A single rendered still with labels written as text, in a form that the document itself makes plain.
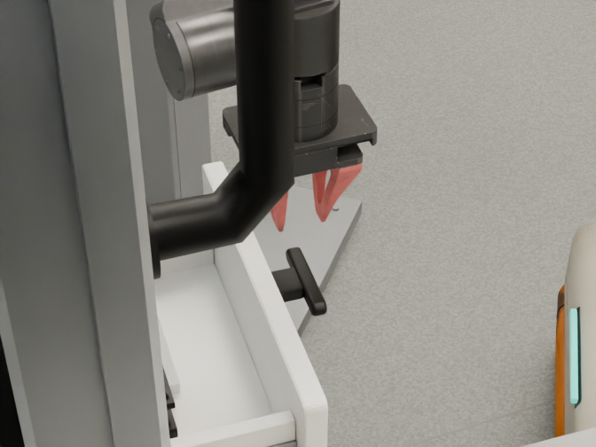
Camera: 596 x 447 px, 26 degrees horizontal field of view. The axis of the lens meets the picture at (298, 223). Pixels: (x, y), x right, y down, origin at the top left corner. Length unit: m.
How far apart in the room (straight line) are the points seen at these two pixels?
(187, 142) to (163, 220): 1.82
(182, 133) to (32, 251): 1.84
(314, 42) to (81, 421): 0.56
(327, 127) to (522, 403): 1.29
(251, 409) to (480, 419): 1.14
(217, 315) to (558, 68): 1.91
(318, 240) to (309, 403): 1.47
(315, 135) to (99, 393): 0.59
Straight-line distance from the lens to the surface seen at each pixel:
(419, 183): 2.56
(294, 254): 1.04
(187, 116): 2.16
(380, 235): 2.43
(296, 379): 0.92
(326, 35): 0.89
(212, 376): 1.05
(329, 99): 0.92
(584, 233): 2.08
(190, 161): 2.22
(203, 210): 0.37
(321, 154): 0.94
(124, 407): 0.36
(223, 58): 0.86
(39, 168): 0.31
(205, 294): 1.12
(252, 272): 1.00
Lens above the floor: 1.61
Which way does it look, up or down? 41 degrees down
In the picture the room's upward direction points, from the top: straight up
